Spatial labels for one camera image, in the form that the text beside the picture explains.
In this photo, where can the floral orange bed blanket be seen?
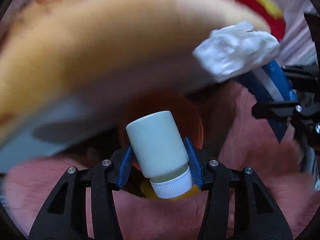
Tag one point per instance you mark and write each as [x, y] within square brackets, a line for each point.
[59, 45]

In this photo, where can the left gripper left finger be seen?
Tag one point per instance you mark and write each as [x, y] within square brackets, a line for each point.
[63, 214]

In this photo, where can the small white bottle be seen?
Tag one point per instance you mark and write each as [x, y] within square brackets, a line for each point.
[161, 154]

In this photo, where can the orange trash bin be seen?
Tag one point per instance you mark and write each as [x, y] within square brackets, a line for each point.
[183, 111]

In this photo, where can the red blanket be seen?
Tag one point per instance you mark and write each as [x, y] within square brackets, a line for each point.
[255, 5]

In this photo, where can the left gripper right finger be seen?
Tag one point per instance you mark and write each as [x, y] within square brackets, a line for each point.
[257, 215]

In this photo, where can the white tissue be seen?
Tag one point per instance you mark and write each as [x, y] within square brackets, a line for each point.
[235, 50]

